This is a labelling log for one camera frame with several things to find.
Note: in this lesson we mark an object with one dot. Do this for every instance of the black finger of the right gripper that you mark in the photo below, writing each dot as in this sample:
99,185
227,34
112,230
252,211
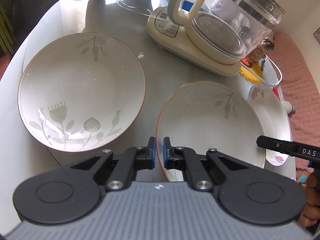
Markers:
295,149

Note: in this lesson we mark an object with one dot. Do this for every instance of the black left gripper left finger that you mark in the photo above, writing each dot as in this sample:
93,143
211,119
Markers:
71,192

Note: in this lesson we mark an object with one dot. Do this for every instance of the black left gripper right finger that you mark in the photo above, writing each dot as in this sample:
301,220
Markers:
248,193

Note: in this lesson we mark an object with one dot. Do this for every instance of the large floral ceramic bowl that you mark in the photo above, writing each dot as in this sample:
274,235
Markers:
81,92

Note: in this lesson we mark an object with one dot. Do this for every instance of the person's hand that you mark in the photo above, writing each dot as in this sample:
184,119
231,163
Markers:
310,213

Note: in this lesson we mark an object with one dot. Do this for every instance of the white pink-flower plate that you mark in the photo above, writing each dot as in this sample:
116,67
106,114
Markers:
270,112

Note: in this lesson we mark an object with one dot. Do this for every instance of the white blue small toy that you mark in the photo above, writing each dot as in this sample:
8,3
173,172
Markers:
289,108

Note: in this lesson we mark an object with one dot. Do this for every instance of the pink knitted cloth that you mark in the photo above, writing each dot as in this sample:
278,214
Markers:
299,89

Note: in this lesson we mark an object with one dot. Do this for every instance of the pink red small toy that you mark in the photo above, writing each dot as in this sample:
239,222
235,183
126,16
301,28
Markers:
275,91

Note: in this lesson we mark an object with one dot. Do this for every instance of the yellow toy piece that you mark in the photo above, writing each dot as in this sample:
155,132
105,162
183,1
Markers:
253,74

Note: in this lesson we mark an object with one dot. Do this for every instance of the small doll figurine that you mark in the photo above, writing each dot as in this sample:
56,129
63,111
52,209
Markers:
264,47

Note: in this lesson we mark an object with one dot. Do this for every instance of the cream electric kettle base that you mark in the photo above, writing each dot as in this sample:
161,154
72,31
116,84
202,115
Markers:
172,37

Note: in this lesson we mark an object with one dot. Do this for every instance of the grey round table mat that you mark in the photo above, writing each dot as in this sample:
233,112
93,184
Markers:
164,71

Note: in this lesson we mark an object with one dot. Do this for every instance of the glass kettle with cream handle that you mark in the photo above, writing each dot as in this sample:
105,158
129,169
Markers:
227,30

